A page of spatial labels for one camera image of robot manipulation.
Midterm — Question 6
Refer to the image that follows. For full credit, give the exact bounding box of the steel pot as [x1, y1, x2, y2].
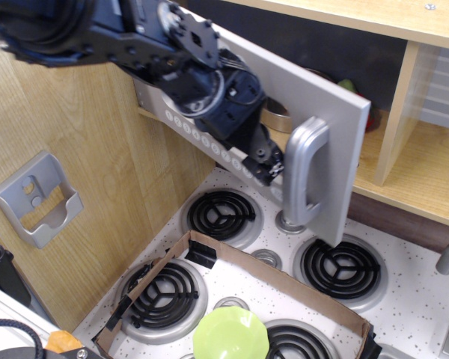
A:
[261, 98, 292, 133]

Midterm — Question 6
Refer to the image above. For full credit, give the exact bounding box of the rear right stove burner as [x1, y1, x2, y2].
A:
[291, 234, 388, 313]

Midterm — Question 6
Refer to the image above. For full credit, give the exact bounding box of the front left stove burner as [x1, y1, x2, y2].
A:
[121, 259, 208, 345]

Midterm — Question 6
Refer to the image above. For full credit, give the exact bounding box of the black device at left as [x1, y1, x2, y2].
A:
[0, 245, 31, 307]

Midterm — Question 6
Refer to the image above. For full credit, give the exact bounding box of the grey wall holder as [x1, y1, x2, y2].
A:
[0, 150, 84, 249]

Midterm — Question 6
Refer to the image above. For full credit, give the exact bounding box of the stove burner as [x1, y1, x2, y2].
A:
[291, 234, 388, 313]
[265, 319, 340, 359]
[121, 259, 208, 345]
[180, 188, 264, 250]

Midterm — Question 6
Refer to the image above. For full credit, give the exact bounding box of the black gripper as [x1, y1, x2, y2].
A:
[159, 69, 284, 186]

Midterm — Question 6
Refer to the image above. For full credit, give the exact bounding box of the green plate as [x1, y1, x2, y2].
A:
[192, 306, 269, 359]

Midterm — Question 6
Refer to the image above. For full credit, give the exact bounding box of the silver microwave door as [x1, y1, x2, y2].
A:
[135, 1, 370, 246]

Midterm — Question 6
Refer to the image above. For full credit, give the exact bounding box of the wooden shelf unit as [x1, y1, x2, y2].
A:
[231, 1, 449, 226]

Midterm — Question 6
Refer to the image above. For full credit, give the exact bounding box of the black braided cable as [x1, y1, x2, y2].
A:
[0, 319, 46, 359]

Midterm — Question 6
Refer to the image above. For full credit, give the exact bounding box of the brown cardboard barrier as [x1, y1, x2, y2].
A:
[77, 231, 382, 358]

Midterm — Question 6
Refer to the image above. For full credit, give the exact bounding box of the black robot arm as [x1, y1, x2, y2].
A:
[0, 1, 284, 185]

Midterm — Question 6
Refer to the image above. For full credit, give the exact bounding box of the silver stove knob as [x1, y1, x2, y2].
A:
[213, 296, 249, 310]

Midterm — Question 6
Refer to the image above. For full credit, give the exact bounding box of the red toy pepper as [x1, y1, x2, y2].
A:
[336, 78, 382, 134]

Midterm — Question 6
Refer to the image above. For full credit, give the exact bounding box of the front right stove burner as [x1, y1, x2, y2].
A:
[265, 319, 340, 359]

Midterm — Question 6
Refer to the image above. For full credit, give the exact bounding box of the grey door handle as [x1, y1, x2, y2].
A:
[282, 117, 329, 227]

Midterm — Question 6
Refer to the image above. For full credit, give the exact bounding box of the rear left stove burner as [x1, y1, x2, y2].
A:
[180, 188, 264, 250]

